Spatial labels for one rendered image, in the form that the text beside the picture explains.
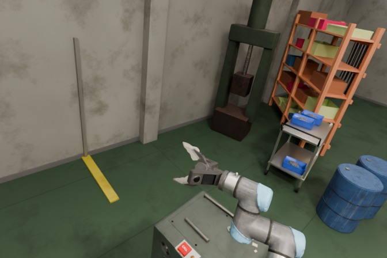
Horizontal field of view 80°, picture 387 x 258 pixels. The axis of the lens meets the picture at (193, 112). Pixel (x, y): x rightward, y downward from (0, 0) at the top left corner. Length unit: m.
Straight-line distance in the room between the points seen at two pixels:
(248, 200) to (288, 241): 0.16
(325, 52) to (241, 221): 5.04
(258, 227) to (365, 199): 2.93
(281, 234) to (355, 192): 2.82
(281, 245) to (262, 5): 3.97
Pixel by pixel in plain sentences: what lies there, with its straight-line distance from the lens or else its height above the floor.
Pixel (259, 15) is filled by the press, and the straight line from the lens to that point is 4.42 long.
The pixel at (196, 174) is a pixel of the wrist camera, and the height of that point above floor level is 2.03.
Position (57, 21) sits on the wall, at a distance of 3.32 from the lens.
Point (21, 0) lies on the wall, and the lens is 3.24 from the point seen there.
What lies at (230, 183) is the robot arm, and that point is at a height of 2.01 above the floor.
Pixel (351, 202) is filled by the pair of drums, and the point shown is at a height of 0.53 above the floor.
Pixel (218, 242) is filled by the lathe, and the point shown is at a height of 1.26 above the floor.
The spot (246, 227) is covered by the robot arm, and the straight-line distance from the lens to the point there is 0.82.
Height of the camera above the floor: 2.54
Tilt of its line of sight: 27 degrees down
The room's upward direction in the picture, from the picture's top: 9 degrees clockwise
